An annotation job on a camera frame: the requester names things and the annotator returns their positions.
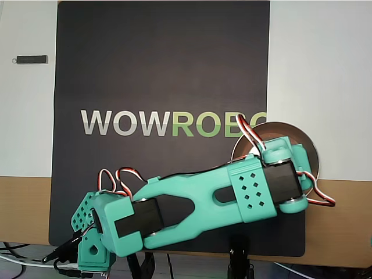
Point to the black clamp right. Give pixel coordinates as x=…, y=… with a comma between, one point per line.
x=238, y=247

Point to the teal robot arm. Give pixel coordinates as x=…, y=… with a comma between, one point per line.
x=203, y=197

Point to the black USB stick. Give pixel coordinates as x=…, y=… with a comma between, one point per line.
x=32, y=59

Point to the metal bowl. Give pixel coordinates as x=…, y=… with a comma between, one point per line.
x=270, y=133

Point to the white paper sheet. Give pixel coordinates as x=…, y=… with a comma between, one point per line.
x=319, y=87

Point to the black spring clamp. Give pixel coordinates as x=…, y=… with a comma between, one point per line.
x=62, y=248
x=148, y=264

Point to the teal perforated robot base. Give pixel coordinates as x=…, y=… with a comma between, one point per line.
x=93, y=250

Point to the black WOWROBO mat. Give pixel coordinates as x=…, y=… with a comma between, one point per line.
x=174, y=72

